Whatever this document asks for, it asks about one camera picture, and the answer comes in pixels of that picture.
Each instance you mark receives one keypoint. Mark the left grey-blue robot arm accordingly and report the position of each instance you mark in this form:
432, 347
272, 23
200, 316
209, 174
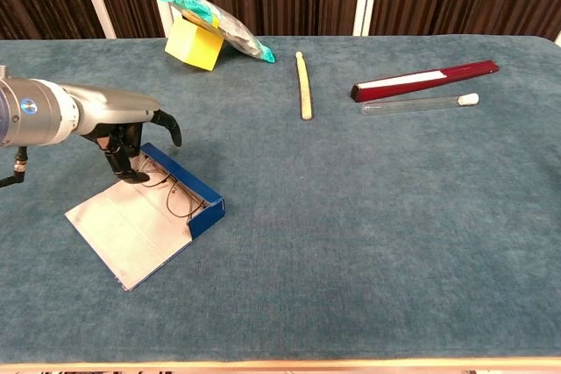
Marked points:
39, 111

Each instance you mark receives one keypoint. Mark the teal fabric table cover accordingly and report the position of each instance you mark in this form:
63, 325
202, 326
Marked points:
328, 225

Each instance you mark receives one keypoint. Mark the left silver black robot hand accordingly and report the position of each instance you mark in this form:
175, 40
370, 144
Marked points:
114, 107

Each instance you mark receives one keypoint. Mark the glass test tube white stopper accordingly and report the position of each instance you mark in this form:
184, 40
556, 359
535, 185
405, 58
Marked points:
412, 105

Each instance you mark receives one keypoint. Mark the yellow cube box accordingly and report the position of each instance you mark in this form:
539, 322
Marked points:
193, 47

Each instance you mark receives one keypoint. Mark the teal plastic snack bag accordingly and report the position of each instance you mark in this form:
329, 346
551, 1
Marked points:
228, 26

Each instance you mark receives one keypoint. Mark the blue printed glasses case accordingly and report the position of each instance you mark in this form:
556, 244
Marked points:
127, 229

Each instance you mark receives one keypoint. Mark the wooden drumstick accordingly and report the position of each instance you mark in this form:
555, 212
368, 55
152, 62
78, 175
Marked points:
304, 89

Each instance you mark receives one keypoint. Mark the dark red flat case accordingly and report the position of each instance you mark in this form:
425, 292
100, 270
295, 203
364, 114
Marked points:
394, 87

